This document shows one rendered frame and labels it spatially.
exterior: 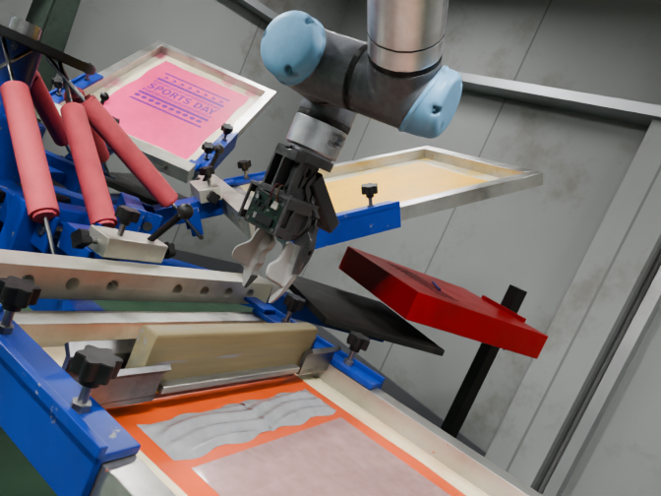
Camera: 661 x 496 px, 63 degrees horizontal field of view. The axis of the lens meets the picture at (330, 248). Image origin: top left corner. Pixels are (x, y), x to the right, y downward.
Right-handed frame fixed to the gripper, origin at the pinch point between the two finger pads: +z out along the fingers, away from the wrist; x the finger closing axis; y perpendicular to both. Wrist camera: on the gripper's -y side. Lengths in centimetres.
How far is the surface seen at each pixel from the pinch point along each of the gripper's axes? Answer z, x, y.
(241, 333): 6.6, 1.5, 2.7
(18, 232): 13, -49, 8
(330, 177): -18, -59, -95
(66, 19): -41, -298, -124
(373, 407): 15.7, 13.8, -25.3
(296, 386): 16.9, 2.8, -16.6
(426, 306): 6, -6, -89
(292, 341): 8.4, 1.8, -10.9
